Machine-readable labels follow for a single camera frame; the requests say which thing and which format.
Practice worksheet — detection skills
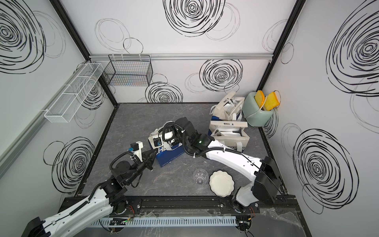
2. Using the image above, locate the black wire basket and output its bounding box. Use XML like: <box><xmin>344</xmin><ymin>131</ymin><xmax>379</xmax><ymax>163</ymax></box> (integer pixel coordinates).
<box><xmin>103</xmin><ymin>54</ymin><xmax>153</xmax><ymax>87</ymax></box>

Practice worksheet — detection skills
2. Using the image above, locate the clear plastic cup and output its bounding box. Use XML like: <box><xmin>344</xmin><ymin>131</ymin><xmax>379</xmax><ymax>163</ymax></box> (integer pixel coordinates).
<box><xmin>193</xmin><ymin>168</ymin><xmax>209</xmax><ymax>185</ymax></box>

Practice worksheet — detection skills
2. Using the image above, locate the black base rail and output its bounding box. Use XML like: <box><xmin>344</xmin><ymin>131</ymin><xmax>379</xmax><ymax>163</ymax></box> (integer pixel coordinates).
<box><xmin>59</xmin><ymin>195</ymin><xmax>298</xmax><ymax>216</ymax></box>

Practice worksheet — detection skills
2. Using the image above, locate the blue cream takeout bag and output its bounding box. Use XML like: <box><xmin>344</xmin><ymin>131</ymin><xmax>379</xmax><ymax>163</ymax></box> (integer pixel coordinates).
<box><xmin>210</xmin><ymin>91</ymin><xmax>245</xmax><ymax>121</ymax></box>
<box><xmin>148</xmin><ymin>127</ymin><xmax>184</xmax><ymax>167</ymax></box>
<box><xmin>208</xmin><ymin>120</ymin><xmax>250</xmax><ymax>152</ymax></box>

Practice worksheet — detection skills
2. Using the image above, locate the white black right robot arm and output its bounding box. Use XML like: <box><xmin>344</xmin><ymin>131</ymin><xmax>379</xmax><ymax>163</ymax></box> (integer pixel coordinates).
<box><xmin>149</xmin><ymin>117</ymin><xmax>282</xmax><ymax>207</ymax></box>

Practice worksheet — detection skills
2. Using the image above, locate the left yellow toast slice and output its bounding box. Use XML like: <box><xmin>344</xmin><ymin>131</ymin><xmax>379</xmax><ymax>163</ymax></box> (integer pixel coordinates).
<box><xmin>254</xmin><ymin>90</ymin><xmax>265</xmax><ymax>108</ymax></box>

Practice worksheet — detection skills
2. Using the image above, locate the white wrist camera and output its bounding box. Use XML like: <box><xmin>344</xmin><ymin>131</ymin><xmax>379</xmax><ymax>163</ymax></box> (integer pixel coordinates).
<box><xmin>161</xmin><ymin>131</ymin><xmax>176</xmax><ymax>143</ymax></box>
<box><xmin>129</xmin><ymin>141</ymin><xmax>144</xmax><ymax>163</ymax></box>

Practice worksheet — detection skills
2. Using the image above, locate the white slotted cable duct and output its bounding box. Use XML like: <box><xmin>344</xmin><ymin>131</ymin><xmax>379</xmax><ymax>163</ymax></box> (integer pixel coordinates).
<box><xmin>89</xmin><ymin>216</ymin><xmax>238</xmax><ymax>229</ymax></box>

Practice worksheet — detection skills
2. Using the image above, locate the white scalloped plate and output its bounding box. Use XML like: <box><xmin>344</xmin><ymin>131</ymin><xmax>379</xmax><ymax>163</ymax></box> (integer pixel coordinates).
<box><xmin>209</xmin><ymin>170</ymin><xmax>235</xmax><ymax>198</ymax></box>

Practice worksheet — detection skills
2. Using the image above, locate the mint green toaster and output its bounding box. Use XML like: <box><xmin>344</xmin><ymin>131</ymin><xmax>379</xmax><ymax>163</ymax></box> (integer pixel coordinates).
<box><xmin>242</xmin><ymin>92</ymin><xmax>273</xmax><ymax>127</ymax></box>

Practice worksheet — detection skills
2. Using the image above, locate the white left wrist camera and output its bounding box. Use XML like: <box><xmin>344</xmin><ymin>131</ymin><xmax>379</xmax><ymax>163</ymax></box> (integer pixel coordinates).
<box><xmin>129</xmin><ymin>141</ymin><xmax>144</xmax><ymax>163</ymax></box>

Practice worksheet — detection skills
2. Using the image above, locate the yellow toast slice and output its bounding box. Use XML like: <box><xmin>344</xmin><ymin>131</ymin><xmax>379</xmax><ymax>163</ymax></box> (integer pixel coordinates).
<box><xmin>254</xmin><ymin>90</ymin><xmax>265</xmax><ymax>108</ymax></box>
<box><xmin>264</xmin><ymin>91</ymin><xmax>280</xmax><ymax>111</ymax></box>

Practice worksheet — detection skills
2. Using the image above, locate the right yellow toast slice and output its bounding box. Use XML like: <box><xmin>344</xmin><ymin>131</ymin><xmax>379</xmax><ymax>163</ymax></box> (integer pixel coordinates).
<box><xmin>264</xmin><ymin>91</ymin><xmax>280</xmax><ymax>111</ymax></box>

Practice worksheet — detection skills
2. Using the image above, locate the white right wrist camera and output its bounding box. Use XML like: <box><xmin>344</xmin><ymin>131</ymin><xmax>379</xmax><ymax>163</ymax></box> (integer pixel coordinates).
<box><xmin>161</xmin><ymin>131</ymin><xmax>176</xmax><ymax>143</ymax></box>

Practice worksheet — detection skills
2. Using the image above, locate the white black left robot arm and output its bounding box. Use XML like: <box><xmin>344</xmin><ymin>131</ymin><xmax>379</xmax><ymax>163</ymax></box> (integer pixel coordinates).
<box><xmin>22</xmin><ymin>149</ymin><xmax>158</xmax><ymax>237</ymax></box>

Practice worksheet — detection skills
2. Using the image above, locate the white mesh wall shelf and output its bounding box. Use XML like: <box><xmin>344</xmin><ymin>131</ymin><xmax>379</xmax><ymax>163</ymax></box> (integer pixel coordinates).
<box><xmin>44</xmin><ymin>63</ymin><xmax>104</xmax><ymax>123</ymax></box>

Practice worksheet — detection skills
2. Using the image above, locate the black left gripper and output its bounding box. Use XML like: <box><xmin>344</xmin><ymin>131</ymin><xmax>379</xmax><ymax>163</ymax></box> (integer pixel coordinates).
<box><xmin>126</xmin><ymin>148</ymin><xmax>158</xmax><ymax>186</ymax></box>

